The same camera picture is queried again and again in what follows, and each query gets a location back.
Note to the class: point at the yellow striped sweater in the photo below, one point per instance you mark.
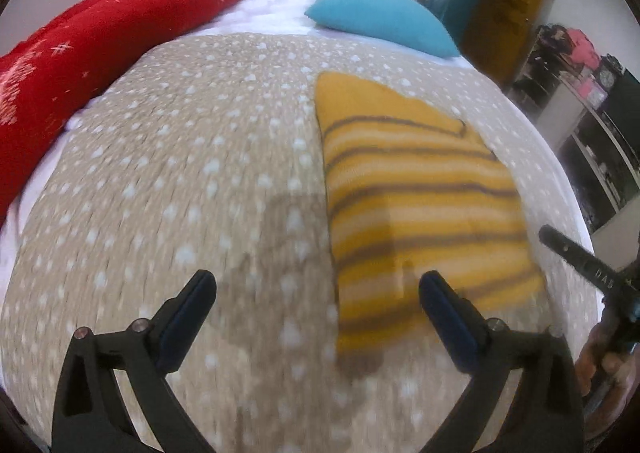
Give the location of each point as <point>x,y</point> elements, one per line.
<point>410,183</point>

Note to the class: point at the person's right hand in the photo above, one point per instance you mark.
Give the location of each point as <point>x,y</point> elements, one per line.
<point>597,358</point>

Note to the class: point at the red snowflake print blanket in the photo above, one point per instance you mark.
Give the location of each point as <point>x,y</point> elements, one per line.
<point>100,48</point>

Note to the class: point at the round clock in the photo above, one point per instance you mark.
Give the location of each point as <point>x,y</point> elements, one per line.
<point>609,74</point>

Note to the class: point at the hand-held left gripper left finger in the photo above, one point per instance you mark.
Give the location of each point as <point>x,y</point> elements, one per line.
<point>185,323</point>

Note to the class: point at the teal pillow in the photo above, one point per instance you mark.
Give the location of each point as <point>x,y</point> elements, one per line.
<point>380,18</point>

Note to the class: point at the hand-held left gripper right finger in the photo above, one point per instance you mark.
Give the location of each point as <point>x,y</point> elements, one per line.
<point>450,328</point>

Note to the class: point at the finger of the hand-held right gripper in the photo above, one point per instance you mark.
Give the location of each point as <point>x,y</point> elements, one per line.
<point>575,255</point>

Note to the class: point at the white shelf unit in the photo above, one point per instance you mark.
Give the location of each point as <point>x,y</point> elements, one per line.
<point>590,148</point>

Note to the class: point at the pink bag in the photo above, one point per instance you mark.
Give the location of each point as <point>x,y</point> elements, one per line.
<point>582,47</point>

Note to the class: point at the beige spotted blanket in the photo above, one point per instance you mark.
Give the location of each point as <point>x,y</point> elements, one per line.
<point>200,158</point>

